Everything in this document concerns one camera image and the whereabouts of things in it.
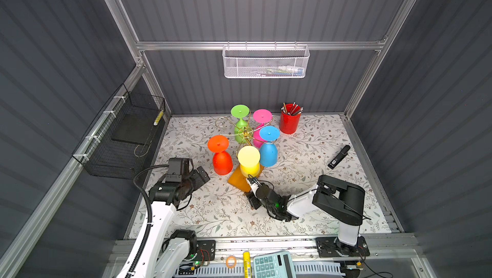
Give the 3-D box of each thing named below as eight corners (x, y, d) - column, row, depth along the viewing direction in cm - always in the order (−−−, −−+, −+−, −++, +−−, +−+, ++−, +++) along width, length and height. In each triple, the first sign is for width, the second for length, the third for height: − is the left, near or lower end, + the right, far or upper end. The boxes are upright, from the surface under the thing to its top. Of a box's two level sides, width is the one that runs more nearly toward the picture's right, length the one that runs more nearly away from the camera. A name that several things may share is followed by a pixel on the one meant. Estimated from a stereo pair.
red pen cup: (279, 134, 114) (283, 115, 102) (278, 122, 120) (281, 103, 108) (299, 134, 114) (304, 115, 102) (296, 122, 120) (301, 103, 108)
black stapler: (327, 166, 100) (331, 160, 95) (341, 149, 106) (345, 143, 102) (333, 170, 98) (337, 164, 94) (347, 153, 105) (351, 147, 101)
